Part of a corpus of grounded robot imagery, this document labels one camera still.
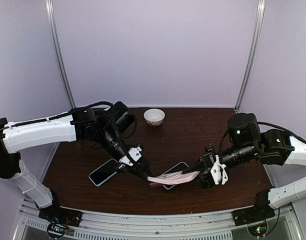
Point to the pink phone case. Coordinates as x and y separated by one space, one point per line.
174 178

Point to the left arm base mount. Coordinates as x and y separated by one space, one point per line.
60 219

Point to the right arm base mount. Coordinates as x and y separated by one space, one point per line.
255 218

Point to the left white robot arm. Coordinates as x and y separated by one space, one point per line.
102 123

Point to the right aluminium frame post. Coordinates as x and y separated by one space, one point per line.
256 35

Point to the white ceramic bowl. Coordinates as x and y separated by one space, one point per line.
154 117

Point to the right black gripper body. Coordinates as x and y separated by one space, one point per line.
209 158

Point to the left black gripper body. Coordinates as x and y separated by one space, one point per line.
124 168

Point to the left phone blue case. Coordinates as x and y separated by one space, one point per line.
104 172

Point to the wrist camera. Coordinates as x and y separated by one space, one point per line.
135 153
218 172

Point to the phone blue case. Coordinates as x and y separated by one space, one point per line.
104 172
176 168

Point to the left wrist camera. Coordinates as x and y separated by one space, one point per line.
135 153

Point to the middle phone blue case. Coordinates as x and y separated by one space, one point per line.
176 168

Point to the left aluminium frame post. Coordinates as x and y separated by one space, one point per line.
49 4

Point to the aluminium frame post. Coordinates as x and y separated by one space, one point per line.
256 35
49 4

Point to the front aluminium rail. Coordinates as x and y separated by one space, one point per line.
218 225

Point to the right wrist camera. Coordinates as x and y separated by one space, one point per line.
218 172

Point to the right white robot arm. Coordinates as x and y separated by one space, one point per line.
277 146

